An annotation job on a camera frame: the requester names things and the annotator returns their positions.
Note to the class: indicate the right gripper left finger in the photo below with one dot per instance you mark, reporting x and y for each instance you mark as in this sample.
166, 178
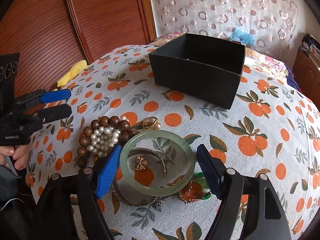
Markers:
108, 172

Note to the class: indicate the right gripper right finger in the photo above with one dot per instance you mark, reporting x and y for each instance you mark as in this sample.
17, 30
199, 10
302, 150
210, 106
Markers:
213, 170

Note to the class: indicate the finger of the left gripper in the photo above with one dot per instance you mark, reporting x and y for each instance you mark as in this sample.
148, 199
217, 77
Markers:
42, 96
51, 114

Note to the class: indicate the rose gold clover pendant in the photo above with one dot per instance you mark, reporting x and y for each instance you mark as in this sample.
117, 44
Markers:
140, 163

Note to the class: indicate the black jewelry box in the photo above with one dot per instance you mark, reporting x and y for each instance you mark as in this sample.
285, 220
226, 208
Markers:
205, 67

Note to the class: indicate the left hand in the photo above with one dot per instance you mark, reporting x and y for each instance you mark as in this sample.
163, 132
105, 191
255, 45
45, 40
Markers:
20, 154

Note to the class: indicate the pale green jade bangle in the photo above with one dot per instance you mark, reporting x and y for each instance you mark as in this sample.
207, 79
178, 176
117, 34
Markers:
177, 155

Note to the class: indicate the brown studded bangle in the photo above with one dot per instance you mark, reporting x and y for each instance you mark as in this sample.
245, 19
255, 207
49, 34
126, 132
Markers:
144, 151

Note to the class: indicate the yellow plush toy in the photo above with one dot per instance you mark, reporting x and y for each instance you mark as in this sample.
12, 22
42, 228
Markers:
72, 73

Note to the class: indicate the silver filigree bangle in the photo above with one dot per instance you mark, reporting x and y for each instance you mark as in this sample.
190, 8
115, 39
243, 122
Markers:
132, 197

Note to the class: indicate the orange print cloth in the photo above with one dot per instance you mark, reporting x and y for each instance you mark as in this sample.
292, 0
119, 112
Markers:
271, 128

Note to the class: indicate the wooden wardrobe door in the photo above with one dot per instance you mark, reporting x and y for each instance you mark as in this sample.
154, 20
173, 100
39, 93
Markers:
52, 35

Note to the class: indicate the wooden cabinet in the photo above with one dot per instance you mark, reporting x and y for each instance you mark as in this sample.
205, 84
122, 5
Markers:
306, 76

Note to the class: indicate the pile of folded clothes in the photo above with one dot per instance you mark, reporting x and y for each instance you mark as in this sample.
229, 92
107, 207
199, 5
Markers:
310, 47

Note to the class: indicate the circle pattern curtain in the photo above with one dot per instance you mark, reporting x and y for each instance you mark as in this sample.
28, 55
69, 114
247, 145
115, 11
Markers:
270, 22

